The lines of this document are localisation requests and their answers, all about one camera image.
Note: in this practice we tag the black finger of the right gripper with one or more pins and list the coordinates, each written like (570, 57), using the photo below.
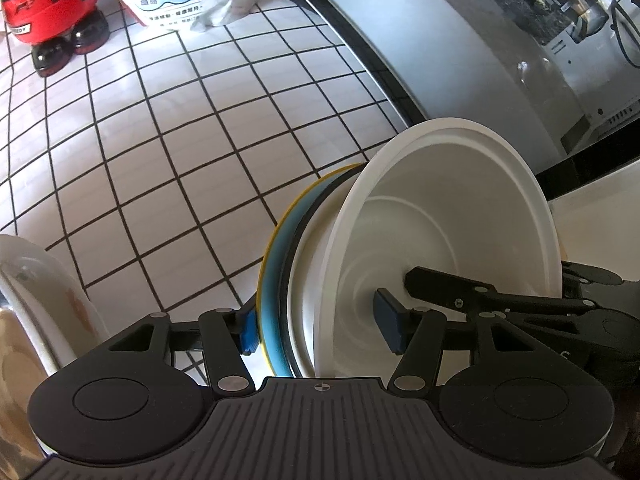
(465, 295)

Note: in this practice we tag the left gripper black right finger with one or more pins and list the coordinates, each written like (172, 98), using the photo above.
(416, 336)

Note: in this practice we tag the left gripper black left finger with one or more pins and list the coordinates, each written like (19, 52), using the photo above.
(226, 336)

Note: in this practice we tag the blue yellow rimmed plate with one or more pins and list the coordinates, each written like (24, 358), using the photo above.
(276, 269)

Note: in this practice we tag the white paper bowl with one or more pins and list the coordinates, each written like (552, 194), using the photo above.
(449, 195)

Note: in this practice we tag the white ceramic bowl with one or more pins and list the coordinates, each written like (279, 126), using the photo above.
(304, 281)

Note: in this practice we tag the stainless steel bowl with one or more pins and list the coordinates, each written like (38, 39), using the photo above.
(47, 321)

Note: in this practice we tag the white checkered tablecloth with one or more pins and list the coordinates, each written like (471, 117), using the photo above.
(156, 168)

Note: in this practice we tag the glass panel computer case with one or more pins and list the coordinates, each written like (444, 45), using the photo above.
(558, 79)

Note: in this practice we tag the red black mascot figurine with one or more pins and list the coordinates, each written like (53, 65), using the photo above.
(56, 30)

